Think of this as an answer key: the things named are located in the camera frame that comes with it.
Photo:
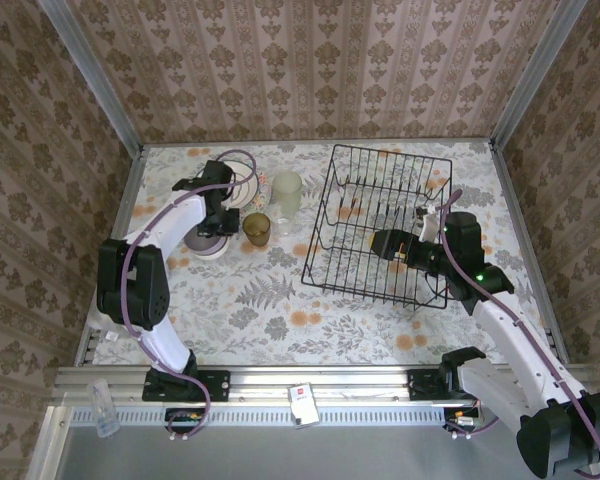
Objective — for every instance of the lavender ceramic bowl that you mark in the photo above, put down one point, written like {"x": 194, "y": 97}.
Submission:
{"x": 200, "y": 244}

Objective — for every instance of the white card red logo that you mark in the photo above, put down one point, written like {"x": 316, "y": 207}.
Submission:
{"x": 302, "y": 400}

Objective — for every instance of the amber glass cup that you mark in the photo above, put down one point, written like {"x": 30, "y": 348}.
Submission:
{"x": 256, "y": 230}

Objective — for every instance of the aluminium table side rail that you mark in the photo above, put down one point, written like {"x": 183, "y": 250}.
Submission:
{"x": 125, "y": 200}
{"x": 510, "y": 190}

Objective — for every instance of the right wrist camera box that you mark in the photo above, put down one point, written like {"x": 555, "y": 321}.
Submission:
{"x": 430, "y": 227}

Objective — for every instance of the white plate thin green rim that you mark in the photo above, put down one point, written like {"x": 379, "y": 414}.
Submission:
{"x": 242, "y": 192}

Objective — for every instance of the floral table cover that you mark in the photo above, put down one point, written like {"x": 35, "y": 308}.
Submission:
{"x": 280, "y": 325}

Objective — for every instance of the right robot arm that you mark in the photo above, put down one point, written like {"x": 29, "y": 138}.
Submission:
{"x": 515, "y": 340}

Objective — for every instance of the clear plastic bottle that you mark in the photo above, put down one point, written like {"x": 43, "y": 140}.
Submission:
{"x": 102, "y": 410}

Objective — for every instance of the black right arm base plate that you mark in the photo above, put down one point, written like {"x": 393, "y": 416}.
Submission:
{"x": 422, "y": 385}

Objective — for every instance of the grey metal sheet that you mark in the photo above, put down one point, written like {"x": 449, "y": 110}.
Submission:
{"x": 330, "y": 455}

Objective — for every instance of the frosted green glass cup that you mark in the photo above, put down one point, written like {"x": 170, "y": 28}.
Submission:
{"x": 286, "y": 192}

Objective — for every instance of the aluminium mounting rail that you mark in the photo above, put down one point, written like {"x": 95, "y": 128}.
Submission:
{"x": 260, "y": 385}

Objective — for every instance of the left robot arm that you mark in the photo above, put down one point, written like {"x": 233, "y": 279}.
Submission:
{"x": 135, "y": 285}

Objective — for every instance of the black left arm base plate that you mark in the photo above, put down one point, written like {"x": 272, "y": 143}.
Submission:
{"x": 215, "y": 385}

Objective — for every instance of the aluminium frame post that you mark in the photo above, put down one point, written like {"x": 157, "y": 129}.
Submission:
{"x": 95, "y": 80}
{"x": 535, "y": 75}

